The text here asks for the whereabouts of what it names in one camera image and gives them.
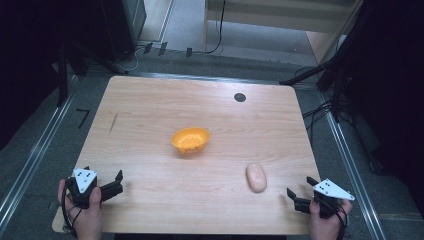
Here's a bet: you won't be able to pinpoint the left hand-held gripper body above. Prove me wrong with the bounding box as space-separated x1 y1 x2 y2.
67 167 116 210

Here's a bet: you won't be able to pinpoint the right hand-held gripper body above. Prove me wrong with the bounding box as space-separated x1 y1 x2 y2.
308 178 356 220

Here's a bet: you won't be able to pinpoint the pale oval bread roll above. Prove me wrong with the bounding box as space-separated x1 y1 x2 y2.
245 162 268 194

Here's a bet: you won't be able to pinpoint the orange plastic bowl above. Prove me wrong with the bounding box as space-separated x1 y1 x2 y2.
170 126 211 155

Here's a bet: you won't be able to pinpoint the person's right hand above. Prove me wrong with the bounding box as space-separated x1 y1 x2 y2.
308 198 354 240

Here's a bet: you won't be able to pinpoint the person's left hand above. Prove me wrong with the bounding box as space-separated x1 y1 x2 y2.
57 178 104 240

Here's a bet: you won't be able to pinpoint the black tape floor mark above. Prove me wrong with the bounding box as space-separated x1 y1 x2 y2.
75 108 91 130

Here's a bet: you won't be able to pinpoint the black stand leg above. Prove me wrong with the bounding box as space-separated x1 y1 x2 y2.
279 58 338 87
66 41 130 76

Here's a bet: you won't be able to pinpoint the dark curtain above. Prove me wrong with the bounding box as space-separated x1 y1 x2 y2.
0 0 101 151
328 0 424 221

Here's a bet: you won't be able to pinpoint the dark cabinet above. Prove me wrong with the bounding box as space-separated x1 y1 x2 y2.
96 0 148 63

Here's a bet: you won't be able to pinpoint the beige wooden furniture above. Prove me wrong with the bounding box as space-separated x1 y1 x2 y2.
202 0 364 66

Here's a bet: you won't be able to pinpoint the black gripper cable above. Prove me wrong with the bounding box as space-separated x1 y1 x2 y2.
324 199 350 240
61 179 84 239

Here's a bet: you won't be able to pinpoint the aluminium floor rail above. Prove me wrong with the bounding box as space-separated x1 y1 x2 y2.
321 94 388 240
0 74 79 231

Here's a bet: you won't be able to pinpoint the black floor cables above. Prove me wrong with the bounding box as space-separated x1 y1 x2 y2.
300 99 335 141

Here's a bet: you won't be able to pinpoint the white floor cable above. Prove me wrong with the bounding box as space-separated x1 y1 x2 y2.
124 45 149 73

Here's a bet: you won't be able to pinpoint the black hanging cable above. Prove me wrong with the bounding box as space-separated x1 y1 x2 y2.
203 0 227 56

